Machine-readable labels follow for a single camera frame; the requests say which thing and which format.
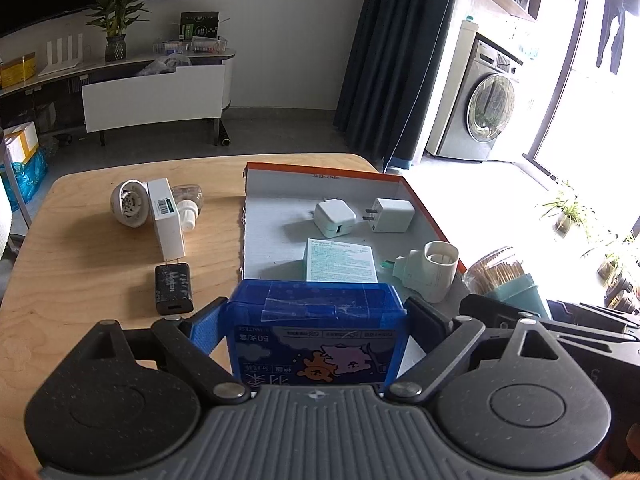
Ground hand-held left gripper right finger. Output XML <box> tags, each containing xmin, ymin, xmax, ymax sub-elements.
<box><xmin>384</xmin><ymin>296</ymin><xmax>568</xmax><ymax>403</ymax></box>

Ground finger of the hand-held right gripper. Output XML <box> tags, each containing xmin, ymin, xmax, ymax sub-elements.
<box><xmin>546</xmin><ymin>300</ymin><xmax>640</xmax><ymax>333</ymax></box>
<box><xmin>459</xmin><ymin>294</ymin><xmax>556</xmax><ymax>333</ymax></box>

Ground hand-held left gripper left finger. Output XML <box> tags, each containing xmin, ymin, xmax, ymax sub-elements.
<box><xmin>75</xmin><ymin>296</ymin><xmax>251</xmax><ymax>403</ymax></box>

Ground light blue toothpick jar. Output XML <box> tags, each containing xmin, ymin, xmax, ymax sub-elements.
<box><xmin>462</xmin><ymin>246</ymin><xmax>553</xmax><ymax>320</ymax></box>

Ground white plug-in mosquito repeller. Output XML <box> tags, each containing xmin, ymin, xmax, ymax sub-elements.
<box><xmin>382</xmin><ymin>240</ymin><xmax>460</xmax><ymax>303</ymax></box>
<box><xmin>110</xmin><ymin>178</ymin><xmax>151</xmax><ymax>228</ymax></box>

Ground black charger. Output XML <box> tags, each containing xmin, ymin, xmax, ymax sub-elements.
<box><xmin>154</xmin><ymin>259</ymin><xmax>195</xmax><ymax>317</ymax></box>

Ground blue tissue packet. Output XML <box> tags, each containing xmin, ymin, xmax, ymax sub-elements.
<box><xmin>220</xmin><ymin>280</ymin><xmax>406</xmax><ymax>392</ymax></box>

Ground teal bandage box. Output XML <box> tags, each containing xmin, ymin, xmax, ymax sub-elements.
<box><xmin>305</xmin><ymin>237</ymin><xmax>378</xmax><ymax>283</ymax></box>

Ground white charger with prongs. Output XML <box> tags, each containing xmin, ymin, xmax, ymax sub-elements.
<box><xmin>364</xmin><ymin>197</ymin><xmax>416</xmax><ymax>233</ymax></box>

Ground white cardboard box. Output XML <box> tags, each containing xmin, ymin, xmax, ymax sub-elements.
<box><xmin>146</xmin><ymin>178</ymin><xmax>187</xmax><ymax>259</ymax></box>

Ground clear bottle with white cap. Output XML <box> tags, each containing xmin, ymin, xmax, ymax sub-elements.
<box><xmin>172</xmin><ymin>184</ymin><xmax>207</xmax><ymax>233</ymax></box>

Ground white square USB charger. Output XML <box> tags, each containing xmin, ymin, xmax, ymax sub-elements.
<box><xmin>313</xmin><ymin>199</ymin><xmax>357</xmax><ymax>239</ymax></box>

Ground balcony potted plant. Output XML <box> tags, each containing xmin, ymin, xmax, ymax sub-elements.
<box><xmin>540</xmin><ymin>180</ymin><xmax>588</xmax><ymax>236</ymax></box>
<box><xmin>595</xmin><ymin>232</ymin><xmax>640</xmax><ymax>311</ymax></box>

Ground silver washing machine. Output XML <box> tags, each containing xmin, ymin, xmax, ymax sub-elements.
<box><xmin>435</xmin><ymin>32</ymin><xmax>523</xmax><ymax>163</ymax></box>

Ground white laundry cabinet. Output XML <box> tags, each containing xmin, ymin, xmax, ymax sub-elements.
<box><xmin>425</xmin><ymin>20</ymin><xmax>478</xmax><ymax>157</ymax></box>

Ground dark blue curtain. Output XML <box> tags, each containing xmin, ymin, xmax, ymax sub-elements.
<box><xmin>332</xmin><ymin>0</ymin><xmax>463</xmax><ymax>161</ymax></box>

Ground white and yellow carton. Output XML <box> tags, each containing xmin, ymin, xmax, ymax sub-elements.
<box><xmin>2</xmin><ymin>121</ymin><xmax>40</xmax><ymax>163</ymax></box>

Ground crumpled plastic bag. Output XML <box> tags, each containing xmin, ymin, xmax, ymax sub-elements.
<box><xmin>137</xmin><ymin>55</ymin><xmax>193</xmax><ymax>77</ymax></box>

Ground long white TV console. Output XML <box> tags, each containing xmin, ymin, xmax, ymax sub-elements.
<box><xmin>0</xmin><ymin>47</ymin><xmax>237</xmax><ymax>136</ymax></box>

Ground clear plastic organizers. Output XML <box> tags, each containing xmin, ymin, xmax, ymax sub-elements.
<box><xmin>152</xmin><ymin>35</ymin><xmax>231</xmax><ymax>56</ymax></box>

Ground hanging dark clothes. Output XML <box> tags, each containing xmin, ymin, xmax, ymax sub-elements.
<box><xmin>595</xmin><ymin>0</ymin><xmax>631</xmax><ymax>76</ymax></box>

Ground potted plant in dark vase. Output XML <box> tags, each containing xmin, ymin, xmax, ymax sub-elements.
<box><xmin>87</xmin><ymin>0</ymin><xmax>151</xmax><ymax>63</ymax></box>

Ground black and green box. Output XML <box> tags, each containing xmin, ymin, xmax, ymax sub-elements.
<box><xmin>180</xmin><ymin>11</ymin><xmax>220</xmax><ymax>41</ymax></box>

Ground white router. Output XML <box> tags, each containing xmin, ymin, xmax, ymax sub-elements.
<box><xmin>39</xmin><ymin>35</ymin><xmax>83</xmax><ymax>77</ymax></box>

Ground yellow box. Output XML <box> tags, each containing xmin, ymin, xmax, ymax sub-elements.
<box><xmin>0</xmin><ymin>52</ymin><xmax>37</xmax><ymax>88</ymax></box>

